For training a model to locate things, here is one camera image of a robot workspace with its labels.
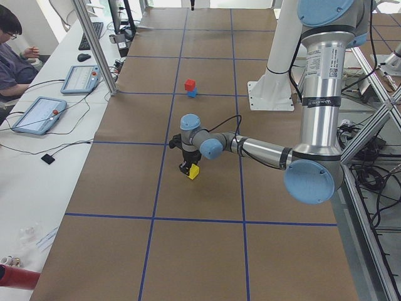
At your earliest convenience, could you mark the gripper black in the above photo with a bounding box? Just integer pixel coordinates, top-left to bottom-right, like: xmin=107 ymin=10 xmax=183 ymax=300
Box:
xmin=179 ymin=150 xmax=202 ymax=176

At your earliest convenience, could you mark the yellow block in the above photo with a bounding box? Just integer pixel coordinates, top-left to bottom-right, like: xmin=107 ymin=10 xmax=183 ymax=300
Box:
xmin=187 ymin=164 xmax=200 ymax=180

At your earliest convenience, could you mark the blue block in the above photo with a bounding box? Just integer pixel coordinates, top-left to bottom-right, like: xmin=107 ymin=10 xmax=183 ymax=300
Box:
xmin=187 ymin=87 xmax=197 ymax=98

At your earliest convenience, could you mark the red block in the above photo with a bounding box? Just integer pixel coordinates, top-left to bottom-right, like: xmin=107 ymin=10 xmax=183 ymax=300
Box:
xmin=184 ymin=78 xmax=196 ymax=92

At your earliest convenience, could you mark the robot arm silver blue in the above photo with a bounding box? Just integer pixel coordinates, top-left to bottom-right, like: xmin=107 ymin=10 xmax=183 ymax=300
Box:
xmin=376 ymin=44 xmax=401 ymax=77
xmin=169 ymin=1 xmax=374 ymax=204

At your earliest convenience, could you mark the far teach pendant tablet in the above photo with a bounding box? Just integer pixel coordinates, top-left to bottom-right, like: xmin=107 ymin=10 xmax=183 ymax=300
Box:
xmin=60 ymin=65 xmax=100 ymax=95

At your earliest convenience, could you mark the teach pendant tablet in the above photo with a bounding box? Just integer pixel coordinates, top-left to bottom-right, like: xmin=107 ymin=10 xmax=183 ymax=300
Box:
xmin=11 ymin=97 xmax=67 ymax=135
xmin=60 ymin=65 xmax=100 ymax=95

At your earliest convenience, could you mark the small black square pad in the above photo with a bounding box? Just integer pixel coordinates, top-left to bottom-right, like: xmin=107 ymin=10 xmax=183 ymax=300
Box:
xmin=41 ymin=154 xmax=55 ymax=165

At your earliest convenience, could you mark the black computer mouse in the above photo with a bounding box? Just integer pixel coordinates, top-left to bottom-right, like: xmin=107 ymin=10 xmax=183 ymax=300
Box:
xmin=77 ymin=53 xmax=91 ymax=62

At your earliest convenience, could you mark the near teach pendant tablet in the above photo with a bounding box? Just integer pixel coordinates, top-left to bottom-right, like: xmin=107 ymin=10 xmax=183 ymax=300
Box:
xmin=11 ymin=97 xmax=67 ymax=135

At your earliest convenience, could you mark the black computer monitor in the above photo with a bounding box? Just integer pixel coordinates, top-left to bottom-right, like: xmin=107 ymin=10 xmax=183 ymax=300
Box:
xmin=108 ymin=0 xmax=137 ymax=41

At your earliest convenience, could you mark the black keyboard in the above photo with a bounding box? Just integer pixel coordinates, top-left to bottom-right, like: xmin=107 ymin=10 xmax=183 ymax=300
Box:
xmin=78 ymin=21 xmax=105 ymax=51

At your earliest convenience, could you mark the seated person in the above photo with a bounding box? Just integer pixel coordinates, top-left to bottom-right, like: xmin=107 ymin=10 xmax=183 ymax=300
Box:
xmin=0 ymin=5 xmax=41 ymax=123

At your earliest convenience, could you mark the red fire extinguisher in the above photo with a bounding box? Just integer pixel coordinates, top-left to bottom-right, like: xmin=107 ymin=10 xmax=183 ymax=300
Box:
xmin=0 ymin=265 xmax=41 ymax=290

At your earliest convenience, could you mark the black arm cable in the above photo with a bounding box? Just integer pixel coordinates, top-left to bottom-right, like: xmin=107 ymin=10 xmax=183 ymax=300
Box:
xmin=207 ymin=114 xmax=242 ymax=148

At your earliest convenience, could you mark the aluminium frame post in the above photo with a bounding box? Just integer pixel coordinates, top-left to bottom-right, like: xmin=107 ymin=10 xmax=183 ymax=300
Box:
xmin=71 ymin=0 xmax=117 ymax=96

